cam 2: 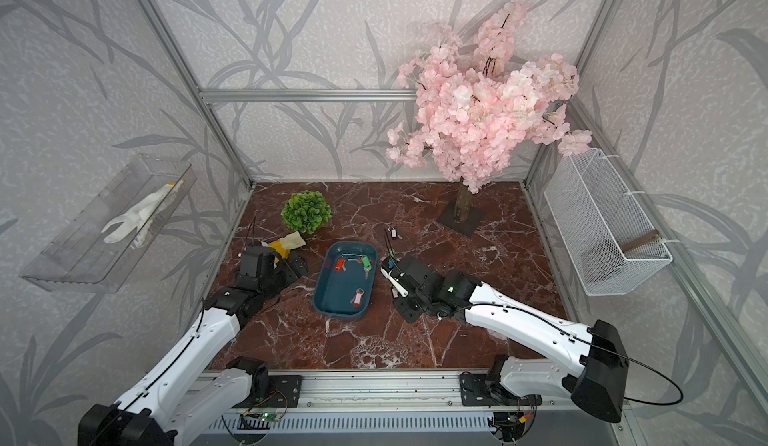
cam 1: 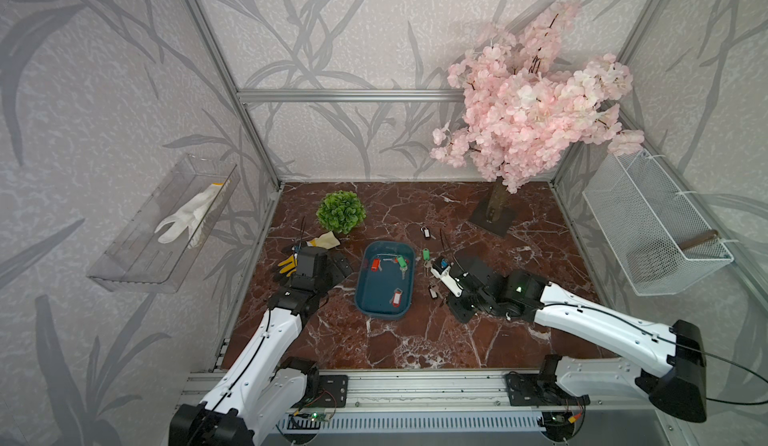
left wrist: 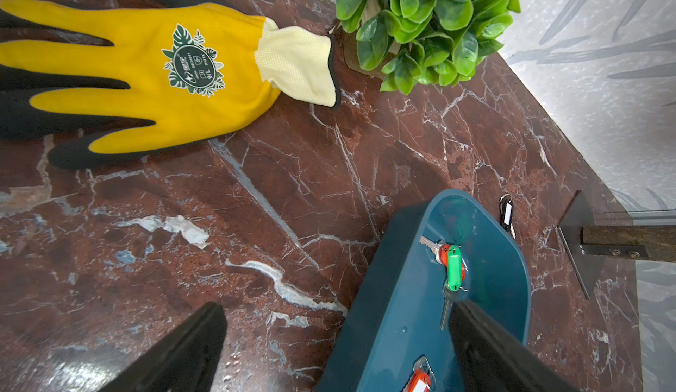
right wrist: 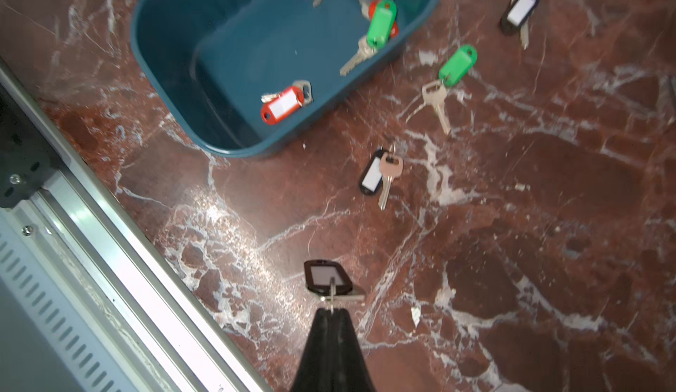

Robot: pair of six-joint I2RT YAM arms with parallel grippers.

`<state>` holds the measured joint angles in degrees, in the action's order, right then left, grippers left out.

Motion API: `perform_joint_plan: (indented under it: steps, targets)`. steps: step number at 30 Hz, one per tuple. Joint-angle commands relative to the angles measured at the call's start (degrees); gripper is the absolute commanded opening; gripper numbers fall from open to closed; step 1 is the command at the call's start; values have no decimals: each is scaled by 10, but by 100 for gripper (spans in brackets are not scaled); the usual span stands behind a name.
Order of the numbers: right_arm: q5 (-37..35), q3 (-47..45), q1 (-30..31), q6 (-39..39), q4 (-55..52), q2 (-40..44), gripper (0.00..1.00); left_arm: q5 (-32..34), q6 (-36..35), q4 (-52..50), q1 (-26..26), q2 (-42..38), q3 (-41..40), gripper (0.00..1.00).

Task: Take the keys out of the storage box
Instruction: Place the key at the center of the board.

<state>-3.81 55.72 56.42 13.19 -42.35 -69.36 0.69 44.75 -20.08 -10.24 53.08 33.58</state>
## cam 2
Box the key with red tag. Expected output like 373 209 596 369
351 288 365 308
334 257 346 272

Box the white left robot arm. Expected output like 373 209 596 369
77 245 308 445

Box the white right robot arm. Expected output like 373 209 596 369
380 256 629 423

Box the teal plastic storage tray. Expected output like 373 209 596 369
313 241 378 321

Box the yellow black work glove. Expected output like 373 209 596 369
268 231 306 258

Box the green ball potted plant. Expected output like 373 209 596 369
281 191 332 235

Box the brown tree trunk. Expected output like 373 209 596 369
454 179 473 223

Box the white glove on shelf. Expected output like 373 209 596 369
102 180 186 250

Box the small green circuit board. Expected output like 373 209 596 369
240 411 284 429

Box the pink blossom tree crown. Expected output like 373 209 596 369
386 2 592 194

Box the brown stick in basket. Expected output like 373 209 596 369
621 230 660 254

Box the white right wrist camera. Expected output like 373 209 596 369
380 266 409 298

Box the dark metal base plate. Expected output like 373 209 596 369
435 201 486 238

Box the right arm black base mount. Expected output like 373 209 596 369
458 355 542 407

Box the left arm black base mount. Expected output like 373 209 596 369
227 357 303 409

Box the aluminium front rail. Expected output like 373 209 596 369
125 369 631 416

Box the clear acrylic wall shelf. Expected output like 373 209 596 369
20 154 197 293

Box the aluminium horizontal frame bar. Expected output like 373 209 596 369
200 89 416 104

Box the white wire mesh basket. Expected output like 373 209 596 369
544 148 672 297

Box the aluminium frame post left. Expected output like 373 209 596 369
134 0 253 190

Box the aluminium frame post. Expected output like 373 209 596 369
134 0 253 190
521 0 637 186

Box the aluminium frame post right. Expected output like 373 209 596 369
521 0 637 186

